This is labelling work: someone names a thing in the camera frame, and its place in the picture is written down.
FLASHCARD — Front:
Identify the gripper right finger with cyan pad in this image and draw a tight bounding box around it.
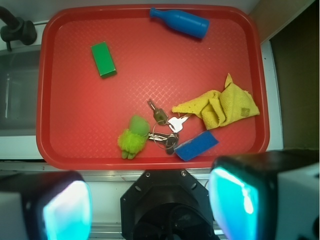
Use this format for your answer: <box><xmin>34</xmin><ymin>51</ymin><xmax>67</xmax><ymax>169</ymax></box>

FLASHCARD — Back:
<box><xmin>208</xmin><ymin>149</ymin><xmax>320</xmax><ymax>240</ymax></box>

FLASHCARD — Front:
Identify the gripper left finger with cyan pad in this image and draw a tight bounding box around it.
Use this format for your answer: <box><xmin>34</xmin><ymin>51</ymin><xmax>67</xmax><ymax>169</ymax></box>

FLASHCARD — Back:
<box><xmin>0</xmin><ymin>171</ymin><xmax>93</xmax><ymax>240</ymax></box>

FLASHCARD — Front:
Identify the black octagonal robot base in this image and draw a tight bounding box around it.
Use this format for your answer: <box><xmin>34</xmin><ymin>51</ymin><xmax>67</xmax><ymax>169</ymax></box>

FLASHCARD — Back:
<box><xmin>120</xmin><ymin>169</ymin><xmax>218</xmax><ymax>240</ymax></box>

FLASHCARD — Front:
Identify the blue plastic bottle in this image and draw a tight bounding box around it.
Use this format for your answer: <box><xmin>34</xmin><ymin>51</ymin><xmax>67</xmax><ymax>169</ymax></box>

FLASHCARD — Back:
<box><xmin>149</xmin><ymin>7</ymin><xmax>210</xmax><ymax>39</ymax></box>

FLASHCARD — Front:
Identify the blue rectangular block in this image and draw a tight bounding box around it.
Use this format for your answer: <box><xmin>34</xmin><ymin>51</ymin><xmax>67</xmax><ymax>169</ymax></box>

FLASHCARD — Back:
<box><xmin>174</xmin><ymin>130</ymin><xmax>219</xmax><ymax>162</ymax></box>

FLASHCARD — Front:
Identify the yellow cloth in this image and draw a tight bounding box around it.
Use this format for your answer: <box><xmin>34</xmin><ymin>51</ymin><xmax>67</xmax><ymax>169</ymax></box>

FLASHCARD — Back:
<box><xmin>171</xmin><ymin>74</ymin><xmax>260</xmax><ymax>130</ymax></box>

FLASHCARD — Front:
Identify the bunch of metal keys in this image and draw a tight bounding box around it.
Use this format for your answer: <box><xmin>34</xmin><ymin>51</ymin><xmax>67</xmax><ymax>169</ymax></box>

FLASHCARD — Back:
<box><xmin>147</xmin><ymin>99</ymin><xmax>191</xmax><ymax>155</ymax></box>

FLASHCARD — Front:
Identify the grey sink basin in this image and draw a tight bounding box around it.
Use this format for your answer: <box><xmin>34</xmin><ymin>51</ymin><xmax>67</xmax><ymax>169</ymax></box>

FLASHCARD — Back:
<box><xmin>0</xmin><ymin>46</ymin><xmax>40</xmax><ymax>137</ymax></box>

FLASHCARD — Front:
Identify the red plastic tray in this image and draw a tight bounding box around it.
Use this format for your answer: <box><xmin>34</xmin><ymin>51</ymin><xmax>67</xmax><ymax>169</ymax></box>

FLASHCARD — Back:
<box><xmin>36</xmin><ymin>5</ymin><xmax>270</xmax><ymax>170</ymax></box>

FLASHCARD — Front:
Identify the green rectangular block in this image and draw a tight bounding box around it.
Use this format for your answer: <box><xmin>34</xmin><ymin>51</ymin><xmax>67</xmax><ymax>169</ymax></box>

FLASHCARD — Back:
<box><xmin>90</xmin><ymin>41</ymin><xmax>117</xmax><ymax>79</ymax></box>

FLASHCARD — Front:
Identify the green fuzzy plush keychain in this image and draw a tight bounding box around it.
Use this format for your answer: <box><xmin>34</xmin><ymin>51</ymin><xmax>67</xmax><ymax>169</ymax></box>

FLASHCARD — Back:
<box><xmin>117</xmin><ymin>115</ymin><xmax>151</xmax><ymax>160</ymax></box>

